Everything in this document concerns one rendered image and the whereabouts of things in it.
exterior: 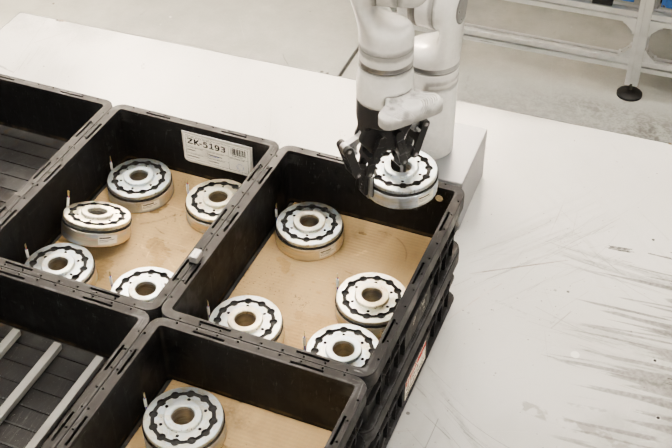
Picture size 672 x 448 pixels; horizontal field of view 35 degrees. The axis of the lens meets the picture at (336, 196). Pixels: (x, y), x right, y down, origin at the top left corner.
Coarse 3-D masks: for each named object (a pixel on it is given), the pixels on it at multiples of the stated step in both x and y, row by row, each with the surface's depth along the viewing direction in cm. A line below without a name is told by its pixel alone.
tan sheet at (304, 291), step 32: (352, 224) 169; (288, 256) 163; (352, 256) 163; (384, 256) 163; (416, 256) 163; (256, 288) 158; (288, 288) 158; (320, 288) 158; (288, 320) 153; (320, 320) 153
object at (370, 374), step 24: (456, 192) 159; (240, 216) 156; (456, 216) 157; (216, 240) 151; (432, 240) 151; (432, 264) 149; (408, 288) 144; (168, 312) 140; (408, 312) 142; (240, 336) 137; (384, 336) 137; (312, 360) 134; (336, 360) 134; (384, 360) 135
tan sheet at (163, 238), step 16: (176, 176) 178; (192, 176) 178; (176, 192) 175; (160, 208) 172; (176, 208) 172; (144, 224) 169; (160, 224) 169; (176, 224) 169; (64, 240) 166; (128, 240) 166; (144, 240) 166; (160, 240) 166; (176, 240) 166; (192, 240) 166; (96, 256) 164; (112, 256) 163; (128, 256) 163; (144, 256) 163; (160, 256) 163; (176, 256) 163; (112, 272) 161
